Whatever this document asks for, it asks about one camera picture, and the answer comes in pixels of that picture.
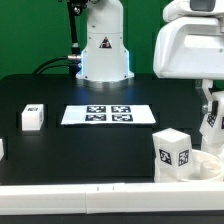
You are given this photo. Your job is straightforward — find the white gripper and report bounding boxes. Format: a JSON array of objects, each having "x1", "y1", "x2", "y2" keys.
[{"x1": 153, "y1": 17, "x2": 224, "y2": 114}]

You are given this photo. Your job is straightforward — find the white round stool seat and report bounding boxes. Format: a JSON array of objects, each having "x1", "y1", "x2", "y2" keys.
[{"x1": 178, "y1": 149, "x2": 224, "y2": 182}]

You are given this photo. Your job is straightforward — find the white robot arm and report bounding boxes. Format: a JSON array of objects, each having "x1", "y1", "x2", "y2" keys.
[{"x1": 77, "y1": 0, "x2": 224, "y2": 112}]

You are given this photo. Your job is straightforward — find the white sheet with four tags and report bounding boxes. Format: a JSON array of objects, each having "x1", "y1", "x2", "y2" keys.
[{"x1": 61, "y1": 105, "x2": 156, "y2": 125}]

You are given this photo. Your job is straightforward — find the white block at left edge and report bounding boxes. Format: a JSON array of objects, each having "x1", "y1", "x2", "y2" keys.
[{"x1": 0, "y1": 138, "x2": 4, "y2": 161}]

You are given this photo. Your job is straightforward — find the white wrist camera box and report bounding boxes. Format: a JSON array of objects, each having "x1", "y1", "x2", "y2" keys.
[{"x1": 163, "y1": 0, "x2": 224, "y2": 22}]

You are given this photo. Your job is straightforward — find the white front rail wall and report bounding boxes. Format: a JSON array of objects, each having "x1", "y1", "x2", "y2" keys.
[{"x1": 0, "y1": 182, "x2": 224, "y2": 215}]

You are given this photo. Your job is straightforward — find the black cables at base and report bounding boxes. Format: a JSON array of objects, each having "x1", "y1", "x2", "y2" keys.
[{"x1": 31, "y1": 54, "x2": 83, "y2": 76}]

